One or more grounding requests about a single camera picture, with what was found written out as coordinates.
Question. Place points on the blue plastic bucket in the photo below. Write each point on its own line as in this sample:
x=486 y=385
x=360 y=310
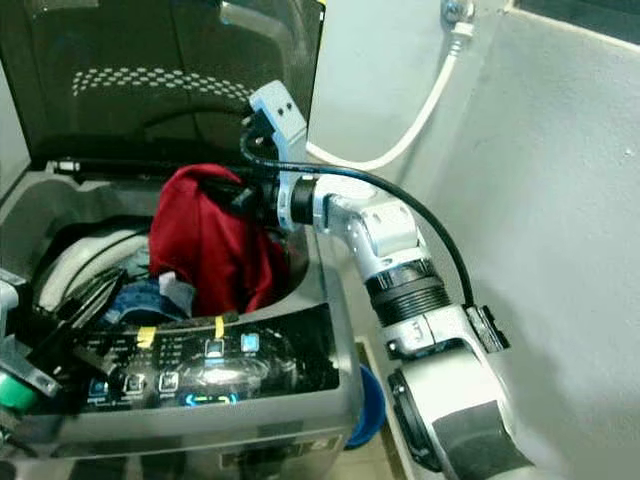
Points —
x=370 y=405

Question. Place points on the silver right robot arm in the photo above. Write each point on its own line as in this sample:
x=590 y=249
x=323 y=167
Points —
x=390 y=230

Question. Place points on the red cloth garment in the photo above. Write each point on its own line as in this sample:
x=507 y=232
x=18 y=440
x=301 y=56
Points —
x=210 y=250

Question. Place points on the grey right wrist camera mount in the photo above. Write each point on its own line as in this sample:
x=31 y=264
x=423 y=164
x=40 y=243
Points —
x=280 y=115

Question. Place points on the blue jeans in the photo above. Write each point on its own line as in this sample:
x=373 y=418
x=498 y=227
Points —
x=150 y=300

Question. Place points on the yellow tape piece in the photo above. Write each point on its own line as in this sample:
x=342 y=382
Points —
x=147 y=337
x=218 y=328

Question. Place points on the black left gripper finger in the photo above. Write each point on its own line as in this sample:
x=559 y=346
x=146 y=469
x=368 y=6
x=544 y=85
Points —
x=95 y=362
x=85 y=302

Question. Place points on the dark tinted washer lid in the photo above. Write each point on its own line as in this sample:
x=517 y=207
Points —
x=140 y=50

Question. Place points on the grey top-load washing machine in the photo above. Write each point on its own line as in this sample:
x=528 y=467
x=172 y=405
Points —
x=335 y=330

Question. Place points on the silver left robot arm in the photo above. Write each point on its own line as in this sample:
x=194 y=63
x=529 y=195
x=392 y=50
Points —
x=15 y=395

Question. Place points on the metal water tap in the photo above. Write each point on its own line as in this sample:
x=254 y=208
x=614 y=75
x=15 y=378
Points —
x=457 y=12

